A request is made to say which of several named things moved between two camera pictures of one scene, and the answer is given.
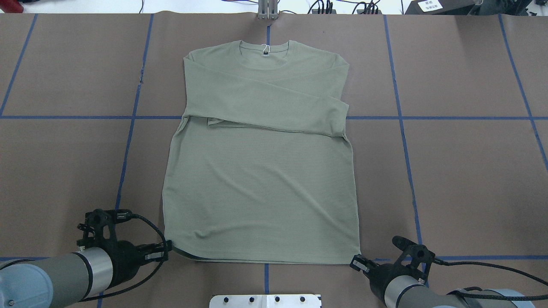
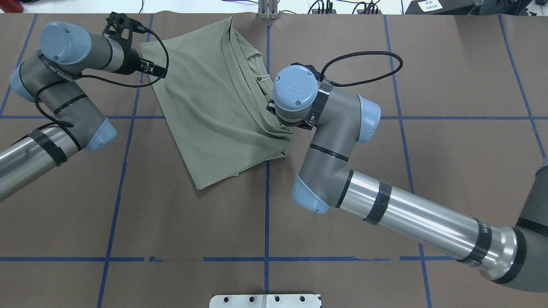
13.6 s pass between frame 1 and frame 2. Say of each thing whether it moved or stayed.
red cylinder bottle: stayed
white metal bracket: stayed
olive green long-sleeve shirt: moved
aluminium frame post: stayed
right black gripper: moved
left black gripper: moved
